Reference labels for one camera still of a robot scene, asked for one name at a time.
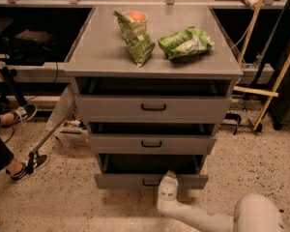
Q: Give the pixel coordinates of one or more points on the clear plastic box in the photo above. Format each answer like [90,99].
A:
[72,133]

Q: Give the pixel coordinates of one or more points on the wooden easel frame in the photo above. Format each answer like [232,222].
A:
[278,98]

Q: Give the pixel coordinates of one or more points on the black sneaker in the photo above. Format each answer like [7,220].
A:
[29,168]
[24,113]

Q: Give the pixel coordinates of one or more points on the black sneaker near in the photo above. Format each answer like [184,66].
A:
[29,168]

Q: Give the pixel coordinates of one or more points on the grey drawer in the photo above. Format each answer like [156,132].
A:
[151,144]
[144,109]
[129,171]

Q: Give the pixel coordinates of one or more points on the black sneaker far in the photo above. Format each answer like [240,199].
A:
[24,113]

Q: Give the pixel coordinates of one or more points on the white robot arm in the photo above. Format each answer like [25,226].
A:
[253,212]

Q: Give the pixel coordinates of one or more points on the black box on shelf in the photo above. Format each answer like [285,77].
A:
[33,37]

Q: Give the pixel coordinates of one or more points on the upright green chip bag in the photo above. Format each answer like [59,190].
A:
[138,41]

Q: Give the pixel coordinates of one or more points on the grey top drawer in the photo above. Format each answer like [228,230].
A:
[144,109]

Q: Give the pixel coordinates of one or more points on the grey bottom drawer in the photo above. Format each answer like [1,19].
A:
[129,171]

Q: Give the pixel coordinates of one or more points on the grey tripod leg pole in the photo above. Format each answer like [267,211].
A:
[62,111]

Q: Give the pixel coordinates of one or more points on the orange cup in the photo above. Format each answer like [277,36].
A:
[136,16]

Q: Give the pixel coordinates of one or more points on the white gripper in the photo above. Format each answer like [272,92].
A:
[167,188]

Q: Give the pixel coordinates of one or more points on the grey drawer cabinet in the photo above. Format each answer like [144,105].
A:
[102,66]

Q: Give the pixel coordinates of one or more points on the lying green chip bag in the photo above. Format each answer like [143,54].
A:
[185,43]

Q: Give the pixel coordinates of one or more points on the grey middle drawer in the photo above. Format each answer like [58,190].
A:
[151,144]

